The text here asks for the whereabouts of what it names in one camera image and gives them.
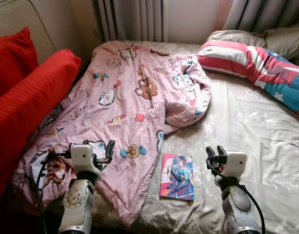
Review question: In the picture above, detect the bright window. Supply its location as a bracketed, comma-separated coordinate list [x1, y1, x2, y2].
[163, 0, 230, 43]

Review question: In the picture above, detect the taupe crumpled pillow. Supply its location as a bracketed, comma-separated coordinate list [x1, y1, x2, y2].
[264, 22, 299, 60]

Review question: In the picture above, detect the pink cartoon print quilt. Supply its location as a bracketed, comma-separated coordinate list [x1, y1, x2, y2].
[13, 40, 212, 227]

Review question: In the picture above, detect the flat beige pillow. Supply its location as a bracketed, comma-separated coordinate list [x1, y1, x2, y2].
[208, 30, 267, 48]

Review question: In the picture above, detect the anime cover comic book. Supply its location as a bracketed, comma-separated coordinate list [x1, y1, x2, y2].
[159, 153, 195, 201]

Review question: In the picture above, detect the red white blue bolster pillow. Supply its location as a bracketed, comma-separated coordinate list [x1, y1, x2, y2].
[197, 40, 299, 115]

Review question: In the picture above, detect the bed with beige floral sheet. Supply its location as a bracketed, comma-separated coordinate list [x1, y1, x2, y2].
[13, 39, 299, 234]

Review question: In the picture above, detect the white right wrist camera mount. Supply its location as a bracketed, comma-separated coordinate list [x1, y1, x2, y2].
[222, 151, 248, 178]

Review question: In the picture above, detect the red sofa back cushion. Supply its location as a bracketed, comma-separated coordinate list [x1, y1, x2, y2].
[0, 27, 40, 100]

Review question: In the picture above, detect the white quilted spare mattress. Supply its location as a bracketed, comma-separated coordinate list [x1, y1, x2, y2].
[0, 0, 55, 49]

